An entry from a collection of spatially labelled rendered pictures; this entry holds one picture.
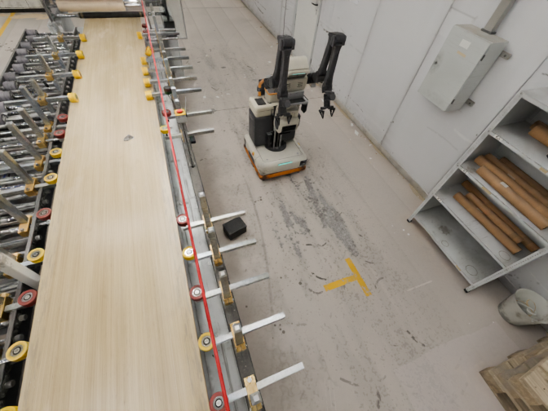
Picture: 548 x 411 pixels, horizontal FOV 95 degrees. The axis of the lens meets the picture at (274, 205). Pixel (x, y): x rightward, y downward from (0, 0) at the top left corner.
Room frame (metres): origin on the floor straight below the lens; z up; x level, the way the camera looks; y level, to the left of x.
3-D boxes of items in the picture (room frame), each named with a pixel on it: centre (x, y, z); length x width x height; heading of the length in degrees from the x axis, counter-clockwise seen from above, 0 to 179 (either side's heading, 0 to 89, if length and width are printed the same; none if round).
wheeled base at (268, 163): (2.53, 0.08, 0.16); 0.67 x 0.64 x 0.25; 28
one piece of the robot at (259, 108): (2.62, 0.13, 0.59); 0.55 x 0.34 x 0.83; 118
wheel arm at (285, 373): (0.07, -0.05, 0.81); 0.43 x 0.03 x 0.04; 117
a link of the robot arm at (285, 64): (2.02, 0.06, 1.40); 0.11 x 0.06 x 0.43; 118
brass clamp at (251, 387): (0.03, -0.02, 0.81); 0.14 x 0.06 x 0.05; 27
